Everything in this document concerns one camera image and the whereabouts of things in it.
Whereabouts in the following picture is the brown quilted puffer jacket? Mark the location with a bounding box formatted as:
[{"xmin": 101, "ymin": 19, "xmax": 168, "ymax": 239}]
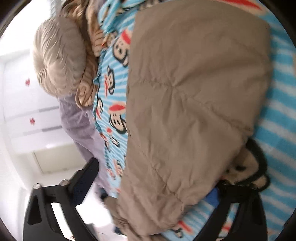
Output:
[{"xmin": 106, "ymin": 1, "xmax": 272, "ymax": 240}]

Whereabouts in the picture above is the blue striped monkey blanket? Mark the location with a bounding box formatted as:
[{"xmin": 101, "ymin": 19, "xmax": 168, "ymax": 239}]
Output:
[{"xmin": 93, "ymin": 1, "xmax": 295, "ymax": 240}]

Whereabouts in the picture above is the purple fleece blanket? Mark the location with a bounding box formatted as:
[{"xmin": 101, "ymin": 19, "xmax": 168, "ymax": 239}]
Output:
[{"xmin": 58, "ymin": 95, "xmax": 110, "ymax": 193}]

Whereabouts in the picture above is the beige round pleated pillow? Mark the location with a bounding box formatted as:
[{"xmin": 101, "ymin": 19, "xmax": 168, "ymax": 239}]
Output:
[{"xmin": 33, "ymin": 16, "xmax": 86, "ymax": 98}]

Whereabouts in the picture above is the brown striped plush cushion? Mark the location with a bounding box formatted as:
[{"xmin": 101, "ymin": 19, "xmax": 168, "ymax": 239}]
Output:
[{"xmin": 60, "ymin": 1, "xmax": 104, "ymax": 108}]

